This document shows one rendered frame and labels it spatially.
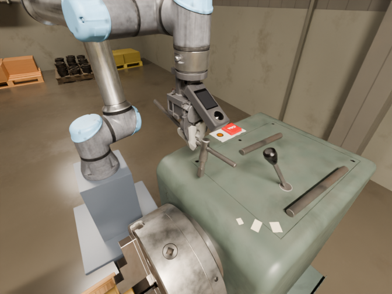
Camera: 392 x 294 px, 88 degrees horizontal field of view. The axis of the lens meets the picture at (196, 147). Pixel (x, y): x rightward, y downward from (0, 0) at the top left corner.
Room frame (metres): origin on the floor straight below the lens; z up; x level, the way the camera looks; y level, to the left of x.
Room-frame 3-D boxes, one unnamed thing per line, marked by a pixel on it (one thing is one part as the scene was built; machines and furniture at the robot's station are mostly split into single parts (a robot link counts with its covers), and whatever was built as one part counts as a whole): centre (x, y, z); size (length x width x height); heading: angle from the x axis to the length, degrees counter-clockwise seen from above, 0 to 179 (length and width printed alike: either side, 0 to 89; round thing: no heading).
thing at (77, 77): (5.72, 3.31, 0.24); 1.36 x 0.96 x 0.49; 33
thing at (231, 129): (0.72, -0.15, 1.26); 0.06 x 0.06 x 0.02; 37
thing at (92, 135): (0.66, 0.40, 1.27); 0.13 x 0.12 x 0.14; 136
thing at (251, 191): (0.53, -0.23, 1.06); 0.59 x 0.48 x 0.39; 127
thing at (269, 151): (0.39, -0.18, 1.38); 0.04 x 0.03 x 0.05; 127
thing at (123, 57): (6.65, 2.34, 0.20); 1.17 x 0.85 x 0.41; 123
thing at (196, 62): (0.46, 0.01, 1.58); 0.08 x 0.08 x 0.05
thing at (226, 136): (0.70, -0.13, 1.23); 0.13 x 0.08 x 0.06; 127
